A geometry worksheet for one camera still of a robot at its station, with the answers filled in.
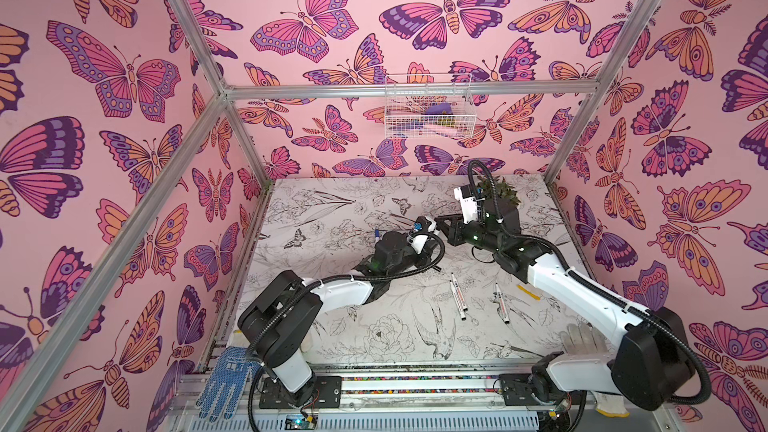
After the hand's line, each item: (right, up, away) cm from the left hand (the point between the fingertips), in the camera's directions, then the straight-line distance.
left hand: (440, 234), depth 81 cm
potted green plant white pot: (+22, +10, +9) cm, 26 cm away
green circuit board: (-36, -45, -9) cm, 58 cm away
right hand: (-1, +4, -2) cm, 5 cm away
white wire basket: (-1, +40, +14) cm, 42 cm away
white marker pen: (+6, -19, +9) cm, 22 cm away
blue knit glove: (-55, -38, -7) cm, 68 cm away
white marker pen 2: (+19, -19, +8) cm, 28 cm away
